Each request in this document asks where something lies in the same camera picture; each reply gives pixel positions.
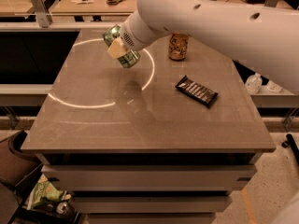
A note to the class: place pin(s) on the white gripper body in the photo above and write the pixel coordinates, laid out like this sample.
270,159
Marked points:
130,38

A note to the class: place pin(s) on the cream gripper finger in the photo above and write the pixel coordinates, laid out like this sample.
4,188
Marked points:
117,49

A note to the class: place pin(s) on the green soda can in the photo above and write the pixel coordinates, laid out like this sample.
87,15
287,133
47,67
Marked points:
129,58

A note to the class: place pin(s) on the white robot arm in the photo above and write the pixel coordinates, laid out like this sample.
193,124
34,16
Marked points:
263,38

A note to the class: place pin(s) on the orange soda can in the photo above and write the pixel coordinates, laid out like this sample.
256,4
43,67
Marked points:
178,44

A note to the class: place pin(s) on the crushed can in bin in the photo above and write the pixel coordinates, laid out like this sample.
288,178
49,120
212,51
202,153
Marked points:
64,209

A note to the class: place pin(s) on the scissors on back desk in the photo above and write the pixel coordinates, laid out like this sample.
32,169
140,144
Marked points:
114,2

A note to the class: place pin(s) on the black candy bar wrapper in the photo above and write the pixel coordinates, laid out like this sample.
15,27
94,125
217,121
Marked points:
197,92

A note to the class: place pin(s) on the grey drawer cabinet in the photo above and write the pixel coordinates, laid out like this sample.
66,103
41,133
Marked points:
132,149

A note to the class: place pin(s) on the clear sanitizer bottle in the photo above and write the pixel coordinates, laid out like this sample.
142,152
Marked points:
253,83
273,87

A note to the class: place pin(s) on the brown trash bin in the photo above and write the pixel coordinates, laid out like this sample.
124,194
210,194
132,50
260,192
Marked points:
14,164

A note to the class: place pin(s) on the green snack bag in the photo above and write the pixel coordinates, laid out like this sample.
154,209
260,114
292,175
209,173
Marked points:
45,193

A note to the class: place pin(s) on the left metal bracket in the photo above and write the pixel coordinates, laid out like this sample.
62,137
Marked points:
42,15

